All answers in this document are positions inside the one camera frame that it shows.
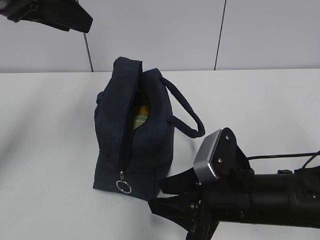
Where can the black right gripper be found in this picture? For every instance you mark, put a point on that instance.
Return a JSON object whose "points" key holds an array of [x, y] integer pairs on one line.
{"points": [[199, 208]]}

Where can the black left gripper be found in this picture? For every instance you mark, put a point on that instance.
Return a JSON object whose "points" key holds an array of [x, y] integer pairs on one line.
{"points": [[63, 15]]}

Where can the dark blue fabric lunch bag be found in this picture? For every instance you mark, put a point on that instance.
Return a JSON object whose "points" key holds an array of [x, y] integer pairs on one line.
{"points": [[132, 162]]}

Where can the green lid glass food container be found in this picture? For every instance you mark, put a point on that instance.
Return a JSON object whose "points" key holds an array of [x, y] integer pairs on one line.
{"points": [[139, 120]]}

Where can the yellow toy pear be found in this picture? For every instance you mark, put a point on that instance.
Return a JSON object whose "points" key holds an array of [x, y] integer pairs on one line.
{"points": [[144, 110]]}

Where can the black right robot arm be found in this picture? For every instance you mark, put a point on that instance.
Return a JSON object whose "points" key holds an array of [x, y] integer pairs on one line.
{"points": [[287, 198]]}

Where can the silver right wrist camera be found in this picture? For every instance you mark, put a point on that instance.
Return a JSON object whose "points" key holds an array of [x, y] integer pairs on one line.
{"points": [[203, 164]]}

